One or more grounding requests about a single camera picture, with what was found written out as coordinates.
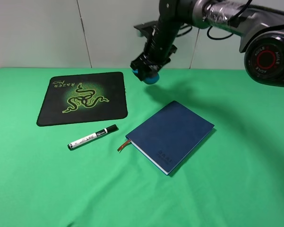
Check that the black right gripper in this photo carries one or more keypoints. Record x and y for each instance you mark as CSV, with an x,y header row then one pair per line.
x,y
157,51

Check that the grey and blue computer mouse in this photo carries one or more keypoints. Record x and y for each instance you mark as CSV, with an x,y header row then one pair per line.
x,y
151,80

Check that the white black-capped marker pen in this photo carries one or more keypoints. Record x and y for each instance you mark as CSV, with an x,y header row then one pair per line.
x,y
91,137

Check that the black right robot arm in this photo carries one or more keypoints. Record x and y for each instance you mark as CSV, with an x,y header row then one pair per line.
x,y
260,29

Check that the dark blue notebook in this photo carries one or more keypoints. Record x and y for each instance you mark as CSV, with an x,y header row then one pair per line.
x,y
169,136

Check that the black green-logo mouse pad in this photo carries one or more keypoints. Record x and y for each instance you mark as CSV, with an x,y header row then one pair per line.
x,y
83,98

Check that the green tablecloth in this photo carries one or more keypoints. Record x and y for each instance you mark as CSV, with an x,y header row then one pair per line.
x,y
235,178

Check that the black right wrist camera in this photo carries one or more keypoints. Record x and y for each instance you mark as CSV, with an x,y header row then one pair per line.
x,y
145,29

